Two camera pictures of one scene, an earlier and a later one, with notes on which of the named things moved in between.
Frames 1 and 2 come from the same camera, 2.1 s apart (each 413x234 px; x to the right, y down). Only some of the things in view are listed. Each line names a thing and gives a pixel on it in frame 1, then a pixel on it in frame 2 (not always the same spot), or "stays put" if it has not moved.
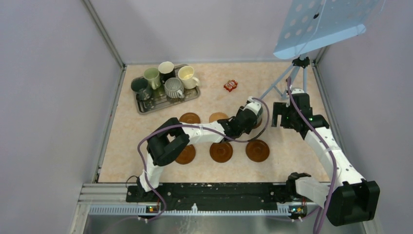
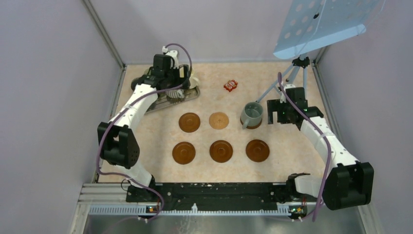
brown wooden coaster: (257, 125) stays put
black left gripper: (249, 129) → (180, 80)
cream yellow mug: (186, 73) stays put
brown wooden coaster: (189, 118) stays put
